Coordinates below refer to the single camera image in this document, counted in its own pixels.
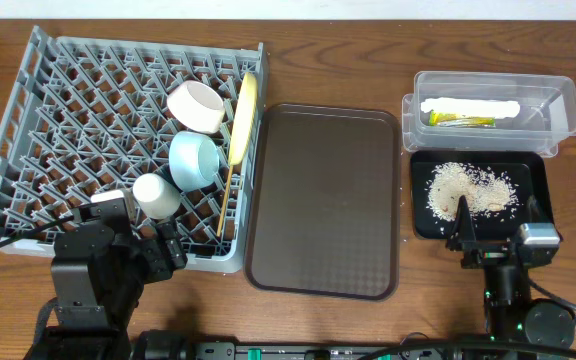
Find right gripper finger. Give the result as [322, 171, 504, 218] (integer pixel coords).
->
[526, 195, 548, 223]
[446, 195, 477, 251]

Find rice leftovers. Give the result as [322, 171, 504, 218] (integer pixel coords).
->
[425, 162, 520, 222]

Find white paper cup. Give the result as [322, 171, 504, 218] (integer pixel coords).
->
[132, 173, 181, 219]

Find blue bowl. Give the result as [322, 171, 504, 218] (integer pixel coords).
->
[169, 131, 220, 192]

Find wooden chopstick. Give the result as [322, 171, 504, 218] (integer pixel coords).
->
[216, 164, 234, 238]

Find green snack wrapper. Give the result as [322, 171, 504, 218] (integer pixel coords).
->
[429, 111, 496, 128]

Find white napkin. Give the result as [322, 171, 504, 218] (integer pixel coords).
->
[420, 97, 521, 119]

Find yellow plate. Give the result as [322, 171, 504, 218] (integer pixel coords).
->
[228, 73, 258, 167]

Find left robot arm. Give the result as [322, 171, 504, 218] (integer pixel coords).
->
[25, 221, 195, 359]

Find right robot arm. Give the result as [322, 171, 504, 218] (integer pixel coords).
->
[446, 196, 576, 349]

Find black waste tray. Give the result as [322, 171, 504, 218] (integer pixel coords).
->
[410, 150, 554, 240]

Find grey dishwasher rack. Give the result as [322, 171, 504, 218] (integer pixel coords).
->
[0, 28, 269, 257]

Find clear plastic bin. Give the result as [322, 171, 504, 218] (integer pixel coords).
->
[401, 71, 576, 157]

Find brown serving tray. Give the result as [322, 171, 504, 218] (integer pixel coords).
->
[244, 104, 401, 301]

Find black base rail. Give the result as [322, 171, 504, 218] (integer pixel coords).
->
[129, 330, 576, 360]

